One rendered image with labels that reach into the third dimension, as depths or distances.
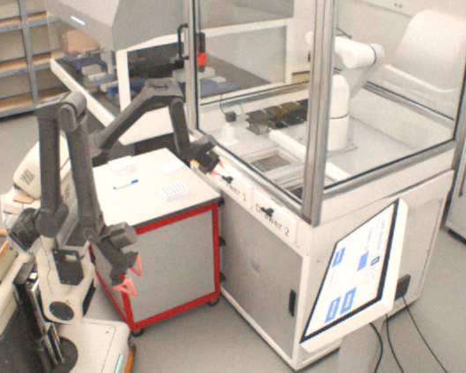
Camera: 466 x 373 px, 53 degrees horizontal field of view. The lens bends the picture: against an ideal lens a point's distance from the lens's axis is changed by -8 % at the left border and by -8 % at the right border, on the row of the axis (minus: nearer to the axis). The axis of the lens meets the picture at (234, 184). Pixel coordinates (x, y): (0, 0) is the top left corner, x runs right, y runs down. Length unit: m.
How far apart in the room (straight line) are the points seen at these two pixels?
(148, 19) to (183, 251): 1.24
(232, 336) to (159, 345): 0.40
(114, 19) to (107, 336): 1.59
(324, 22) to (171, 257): 1.44
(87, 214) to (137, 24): 1.50
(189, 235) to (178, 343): 0.62
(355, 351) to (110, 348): 1.19
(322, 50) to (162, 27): 1.34
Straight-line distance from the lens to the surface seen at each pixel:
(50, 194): 1.49
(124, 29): 2.75
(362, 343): 1.69
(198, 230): 2.55
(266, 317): 2.60
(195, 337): 2.81
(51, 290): 1.94
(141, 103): 1.73
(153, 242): 2.45
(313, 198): 1.89
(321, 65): 1.70
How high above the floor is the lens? 2.07
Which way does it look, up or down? 31 degrees down
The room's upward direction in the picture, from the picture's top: straight up
